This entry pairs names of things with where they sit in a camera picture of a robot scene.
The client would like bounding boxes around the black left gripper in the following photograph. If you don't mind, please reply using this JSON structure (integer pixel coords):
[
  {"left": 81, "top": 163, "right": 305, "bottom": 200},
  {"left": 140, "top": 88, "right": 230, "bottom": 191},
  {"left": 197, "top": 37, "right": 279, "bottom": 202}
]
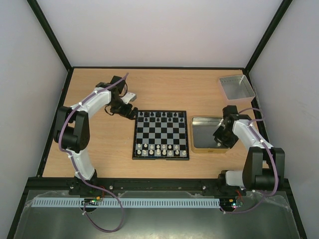
[{"left": 109, "top": 98, "right": 138, "bottom": 120}]

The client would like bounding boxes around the yellow metal tin box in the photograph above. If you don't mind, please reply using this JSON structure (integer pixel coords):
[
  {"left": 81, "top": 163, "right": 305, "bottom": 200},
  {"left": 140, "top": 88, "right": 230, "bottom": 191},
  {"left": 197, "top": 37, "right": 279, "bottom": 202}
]
[{"left": 190, "top": 116, "right": 228, "bottom": 153}]

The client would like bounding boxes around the black white chess board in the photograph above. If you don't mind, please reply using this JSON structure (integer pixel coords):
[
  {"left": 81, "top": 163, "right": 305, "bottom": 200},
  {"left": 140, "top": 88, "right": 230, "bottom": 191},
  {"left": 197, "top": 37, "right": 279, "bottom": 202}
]
[{"left": 132, "top": 110, "right": 190, "bottom": 161}]

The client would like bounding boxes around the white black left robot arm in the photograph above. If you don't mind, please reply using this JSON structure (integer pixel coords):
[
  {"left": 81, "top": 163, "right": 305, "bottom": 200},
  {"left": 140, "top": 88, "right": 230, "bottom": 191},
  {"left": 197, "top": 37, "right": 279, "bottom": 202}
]
[{"left": 54, "top": 77, "right": 138, "bottom": 181}]

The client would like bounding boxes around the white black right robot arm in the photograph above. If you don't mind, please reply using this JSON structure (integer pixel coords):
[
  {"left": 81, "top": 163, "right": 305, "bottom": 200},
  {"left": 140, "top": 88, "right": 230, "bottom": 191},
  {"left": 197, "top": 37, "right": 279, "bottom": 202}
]
[{"left": 213, "top": 114, "right": 285, "bottom": 197}]

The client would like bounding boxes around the empty metal tin lid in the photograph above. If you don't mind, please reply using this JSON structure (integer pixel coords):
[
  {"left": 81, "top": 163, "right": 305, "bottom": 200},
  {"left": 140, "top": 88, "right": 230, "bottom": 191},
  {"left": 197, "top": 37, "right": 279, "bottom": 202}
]
[{"left": 218, "top": 75, "right": 256, "bottom": 105}]

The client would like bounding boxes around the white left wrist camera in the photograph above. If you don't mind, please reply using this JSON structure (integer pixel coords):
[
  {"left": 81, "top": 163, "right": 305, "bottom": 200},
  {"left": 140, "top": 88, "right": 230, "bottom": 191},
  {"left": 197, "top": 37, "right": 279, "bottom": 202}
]
[{"left": 121, "top": 92, "right": 137, "bottom": 105}]

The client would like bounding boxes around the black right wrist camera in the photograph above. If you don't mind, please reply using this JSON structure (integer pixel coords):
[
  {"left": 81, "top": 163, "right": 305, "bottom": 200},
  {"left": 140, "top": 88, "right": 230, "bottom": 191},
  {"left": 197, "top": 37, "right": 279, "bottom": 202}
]
[{"left": 222, "top": 105, "right": 238, "bottom": 123}]

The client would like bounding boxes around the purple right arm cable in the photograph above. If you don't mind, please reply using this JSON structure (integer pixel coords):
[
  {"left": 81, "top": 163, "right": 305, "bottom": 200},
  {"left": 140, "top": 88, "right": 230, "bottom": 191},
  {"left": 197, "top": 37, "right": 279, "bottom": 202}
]
[{"left": 238, "top": 107, "right": 279, "bottom": 215}]

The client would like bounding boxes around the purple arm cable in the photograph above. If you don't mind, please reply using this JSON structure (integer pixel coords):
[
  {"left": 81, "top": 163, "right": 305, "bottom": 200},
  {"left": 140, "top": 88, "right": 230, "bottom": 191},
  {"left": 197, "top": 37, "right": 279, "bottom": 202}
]
[
  {"left": 58, "top": 72, "right": 125, "bottom": 232},
  {"left": 238, "top": 107, "right": 279, "bottom": 215}
]

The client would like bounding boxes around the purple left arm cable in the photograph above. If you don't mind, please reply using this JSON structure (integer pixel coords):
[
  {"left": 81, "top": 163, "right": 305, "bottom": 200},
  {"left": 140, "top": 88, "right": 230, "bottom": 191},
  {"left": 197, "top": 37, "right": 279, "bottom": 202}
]
[{"left": 58, "top": 72, "right": 125, "bottom": 232}]

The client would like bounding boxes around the metal base plate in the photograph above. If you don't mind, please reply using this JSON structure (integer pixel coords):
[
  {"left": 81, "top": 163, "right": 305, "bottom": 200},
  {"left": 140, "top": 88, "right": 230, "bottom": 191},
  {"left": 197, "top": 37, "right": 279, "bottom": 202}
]
[{"left": 14, "top": 191, "right": 299, "bottom": 239}]

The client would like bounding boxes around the white slotted cable duct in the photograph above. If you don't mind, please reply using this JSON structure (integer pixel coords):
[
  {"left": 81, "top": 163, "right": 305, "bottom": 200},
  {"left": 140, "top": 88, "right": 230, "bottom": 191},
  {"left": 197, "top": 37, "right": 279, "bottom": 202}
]
[{"left": 31, "top": 198, "right": 220, "bottom": 208}]

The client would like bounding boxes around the black aluminium frame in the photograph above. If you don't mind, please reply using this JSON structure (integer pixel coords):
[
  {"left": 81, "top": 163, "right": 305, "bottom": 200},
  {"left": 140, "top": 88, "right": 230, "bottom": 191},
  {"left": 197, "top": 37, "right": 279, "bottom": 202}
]
[{"left": 7, "top": 0, "right": 307, "bottom": 239}]

